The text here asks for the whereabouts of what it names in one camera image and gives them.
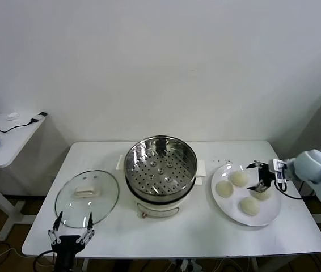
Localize steel steamer basket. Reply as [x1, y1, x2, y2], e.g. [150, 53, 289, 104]
[116, 135, 206, 199]

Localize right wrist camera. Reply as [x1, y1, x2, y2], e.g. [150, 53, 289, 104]
[268, 158, 288, 184]

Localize glass pot lid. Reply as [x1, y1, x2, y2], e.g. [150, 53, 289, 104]
[54, 169, 120, 229]

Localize white steamed baozi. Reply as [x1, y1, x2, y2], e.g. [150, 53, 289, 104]
[239, 197, 261, 216]
[230, 171, 250, 188]
[250, 187, 272, 201]
[216, 181, 234, 198]

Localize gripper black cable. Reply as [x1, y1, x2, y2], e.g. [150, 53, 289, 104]
[33, 249, 58, 272]
[272, 181, 305, 201]

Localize white side table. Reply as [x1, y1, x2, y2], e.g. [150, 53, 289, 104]
[0, 113, 48, 241]

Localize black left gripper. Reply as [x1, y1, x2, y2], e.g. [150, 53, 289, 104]
[47, 211, 95, 272]

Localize white electric cooker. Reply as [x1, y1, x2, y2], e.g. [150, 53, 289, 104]
[125, 175, 204, 219]

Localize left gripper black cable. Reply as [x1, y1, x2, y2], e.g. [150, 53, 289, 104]
[33, 249, 58, 272]

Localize white oval plate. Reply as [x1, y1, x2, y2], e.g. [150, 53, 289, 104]
[210, 163, 282, 227]

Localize black cable with connector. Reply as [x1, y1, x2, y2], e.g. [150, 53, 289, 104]
[0, 112, 48, 133]

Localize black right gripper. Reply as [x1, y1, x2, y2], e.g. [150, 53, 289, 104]
[246, 160, 274, 193]

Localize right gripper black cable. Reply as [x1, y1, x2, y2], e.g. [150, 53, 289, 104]
[272, 181, 305, 201]

